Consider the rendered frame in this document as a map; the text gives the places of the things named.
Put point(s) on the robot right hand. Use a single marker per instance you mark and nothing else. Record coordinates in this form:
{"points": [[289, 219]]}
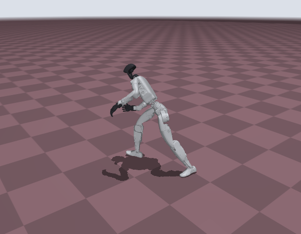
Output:
{"points": [[128, 108]]}

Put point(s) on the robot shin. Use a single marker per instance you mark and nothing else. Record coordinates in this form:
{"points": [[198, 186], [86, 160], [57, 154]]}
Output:
{"points": [[137, 139], [180, 154]]}

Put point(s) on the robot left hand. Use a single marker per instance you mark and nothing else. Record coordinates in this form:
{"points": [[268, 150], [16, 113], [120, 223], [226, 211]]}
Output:
{"points": [[114, 108]]}

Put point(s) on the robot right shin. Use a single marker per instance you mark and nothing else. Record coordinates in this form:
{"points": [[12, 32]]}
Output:
{"points": [[137, 139]]}

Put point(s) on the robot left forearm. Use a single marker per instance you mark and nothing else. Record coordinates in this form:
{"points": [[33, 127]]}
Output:
{"points": [[126, 99]]}

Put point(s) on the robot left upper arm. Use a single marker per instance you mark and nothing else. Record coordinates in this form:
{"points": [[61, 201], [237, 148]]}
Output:
{"points": [[135, 86]]}

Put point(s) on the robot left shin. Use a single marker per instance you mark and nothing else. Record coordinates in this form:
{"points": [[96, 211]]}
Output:
{"points": [[180, 154]]}

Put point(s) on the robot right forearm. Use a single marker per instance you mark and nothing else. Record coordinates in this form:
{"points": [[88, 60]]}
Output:
{"points": [[140, 106]]}

